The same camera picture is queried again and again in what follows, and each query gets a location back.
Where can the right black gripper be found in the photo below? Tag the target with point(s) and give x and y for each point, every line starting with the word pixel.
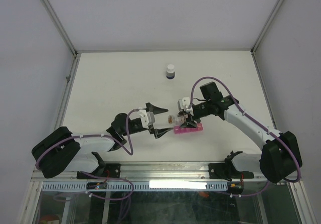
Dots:
pixel 190 122

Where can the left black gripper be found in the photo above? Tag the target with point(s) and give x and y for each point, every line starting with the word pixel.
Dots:
pixel 158 132

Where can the pink pill organizer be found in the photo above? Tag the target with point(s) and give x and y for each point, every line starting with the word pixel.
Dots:
pixel 179 130

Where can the clear pill bottle orange cap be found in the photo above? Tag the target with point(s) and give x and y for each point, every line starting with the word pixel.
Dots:
pixel 176 120

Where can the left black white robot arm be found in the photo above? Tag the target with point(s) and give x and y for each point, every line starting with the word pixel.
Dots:
pixel 64 151

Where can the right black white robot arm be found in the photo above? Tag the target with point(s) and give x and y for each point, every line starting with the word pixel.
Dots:
pixel 279 152

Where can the white capped blue bottle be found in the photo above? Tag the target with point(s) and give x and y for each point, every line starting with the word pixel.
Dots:
pixel 170 71

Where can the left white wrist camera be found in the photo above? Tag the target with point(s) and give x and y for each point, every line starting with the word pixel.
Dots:
pixel 147 118

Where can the aluminium mounting rail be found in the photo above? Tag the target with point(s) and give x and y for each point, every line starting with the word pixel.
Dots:
pixel 135 171

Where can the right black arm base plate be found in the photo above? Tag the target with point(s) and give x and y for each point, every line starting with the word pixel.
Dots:
pixel 227 172

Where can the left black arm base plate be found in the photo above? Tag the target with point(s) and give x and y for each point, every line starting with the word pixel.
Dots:
pixel 111 170

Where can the grey slotted cable duct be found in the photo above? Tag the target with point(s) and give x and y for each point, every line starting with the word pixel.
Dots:
pixel 153 185

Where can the left aluminium frame post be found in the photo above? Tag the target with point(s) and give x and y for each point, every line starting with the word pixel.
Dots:
pixel 59 26

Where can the aluminium frame post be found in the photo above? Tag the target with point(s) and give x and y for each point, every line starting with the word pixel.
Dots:
pixel 59 26
pixel 271 17

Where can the right aluminium frame post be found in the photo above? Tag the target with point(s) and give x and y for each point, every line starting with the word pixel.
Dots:
pixel 271 17

